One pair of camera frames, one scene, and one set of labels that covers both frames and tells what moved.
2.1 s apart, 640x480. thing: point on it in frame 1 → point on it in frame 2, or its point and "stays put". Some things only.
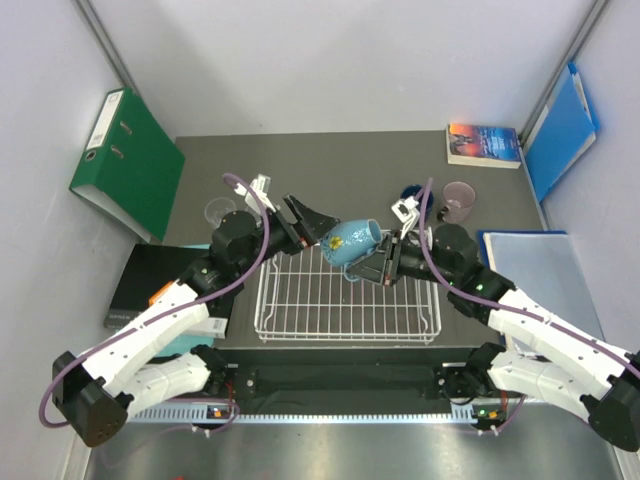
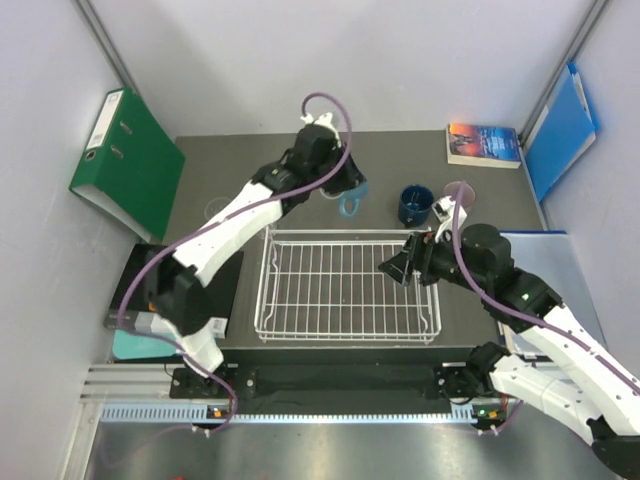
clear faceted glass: (217, 208) stays put
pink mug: (459, 199) stays put
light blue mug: (345, 242) → (355, 193)
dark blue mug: (414, 190) stays put
